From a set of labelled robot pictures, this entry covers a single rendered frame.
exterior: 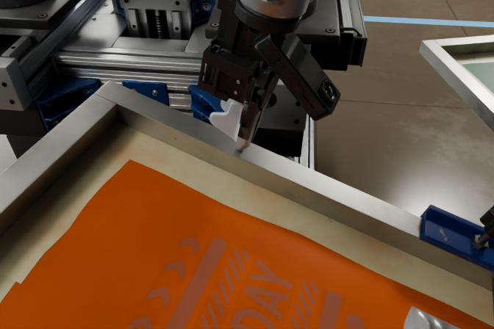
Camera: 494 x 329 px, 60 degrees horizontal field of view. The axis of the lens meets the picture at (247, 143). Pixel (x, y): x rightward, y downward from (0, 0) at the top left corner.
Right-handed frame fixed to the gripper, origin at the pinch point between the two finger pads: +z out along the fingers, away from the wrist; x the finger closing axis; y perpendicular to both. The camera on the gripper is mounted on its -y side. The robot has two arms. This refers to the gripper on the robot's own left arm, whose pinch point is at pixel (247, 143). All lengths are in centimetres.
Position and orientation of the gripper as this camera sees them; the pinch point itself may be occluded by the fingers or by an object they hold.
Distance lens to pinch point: 58.5
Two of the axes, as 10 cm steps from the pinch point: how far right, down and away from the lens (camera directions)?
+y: -9.1, -4.0, 1.1
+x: -3.6, 6.1, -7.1
